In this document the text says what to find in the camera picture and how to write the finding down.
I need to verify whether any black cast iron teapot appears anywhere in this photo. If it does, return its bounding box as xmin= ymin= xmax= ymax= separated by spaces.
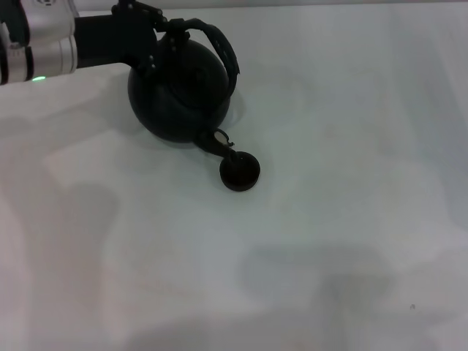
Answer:
xmin=127 ymin=17 xmax=243 ymax=164

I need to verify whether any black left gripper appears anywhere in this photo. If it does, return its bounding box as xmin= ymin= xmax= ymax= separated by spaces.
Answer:
xmin=73 ymin=0 xmax=191 ymax=77

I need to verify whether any small dark round teacup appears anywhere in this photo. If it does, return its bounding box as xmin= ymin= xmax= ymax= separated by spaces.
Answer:
xmin=219 ymin=150 xmax=262 ymax=192

